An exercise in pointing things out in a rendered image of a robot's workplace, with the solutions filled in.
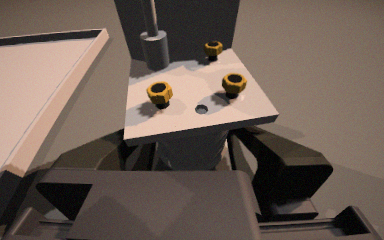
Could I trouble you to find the beige rectangular tray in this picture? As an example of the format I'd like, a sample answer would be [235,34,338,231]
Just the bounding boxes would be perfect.
[0,29,109,219]

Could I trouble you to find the yellow hex nut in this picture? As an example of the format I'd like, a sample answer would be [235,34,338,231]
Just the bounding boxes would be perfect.
[222,73,247,94]
[146,82,173,104]
[204,41,223,56]

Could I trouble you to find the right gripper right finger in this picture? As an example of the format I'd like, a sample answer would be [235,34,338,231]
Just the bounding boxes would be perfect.
[227,126,333,211]

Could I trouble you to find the blue nut driver barrel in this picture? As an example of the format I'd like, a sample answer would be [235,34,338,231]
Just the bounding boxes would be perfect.
[140,0,170,70]

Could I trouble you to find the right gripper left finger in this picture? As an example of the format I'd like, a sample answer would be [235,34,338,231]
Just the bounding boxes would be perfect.
[49,128,156,171]

